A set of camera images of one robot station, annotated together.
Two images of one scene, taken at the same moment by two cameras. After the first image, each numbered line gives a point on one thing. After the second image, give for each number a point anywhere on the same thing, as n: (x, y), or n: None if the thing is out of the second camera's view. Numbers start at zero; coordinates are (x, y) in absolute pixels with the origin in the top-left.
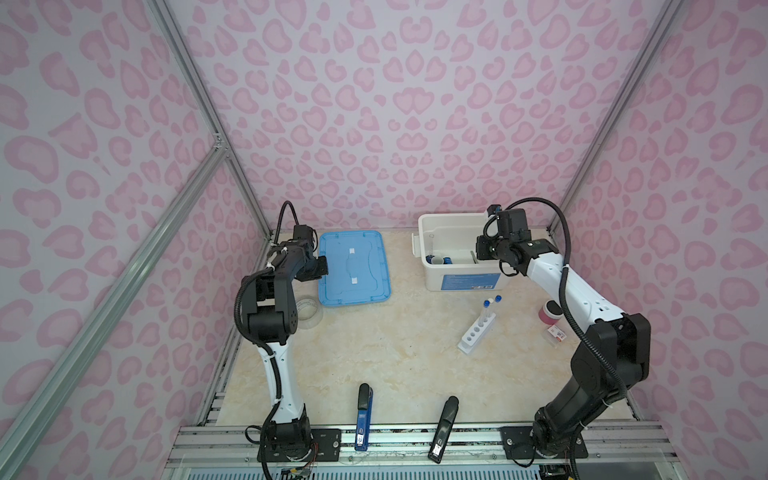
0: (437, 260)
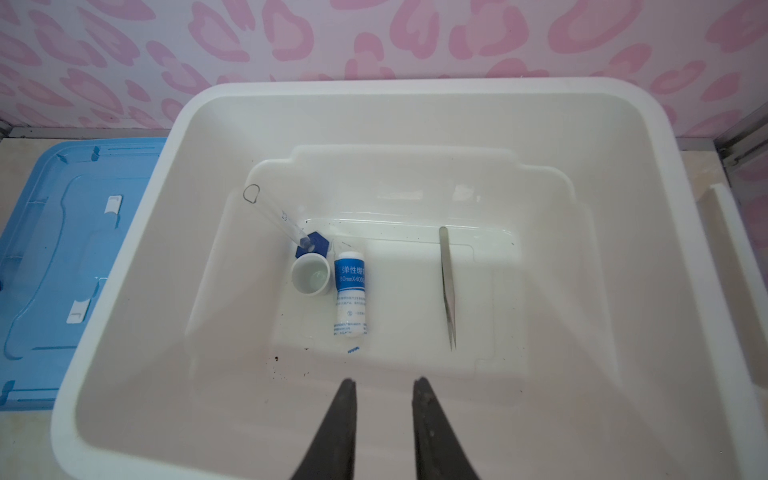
0: (310, 274)
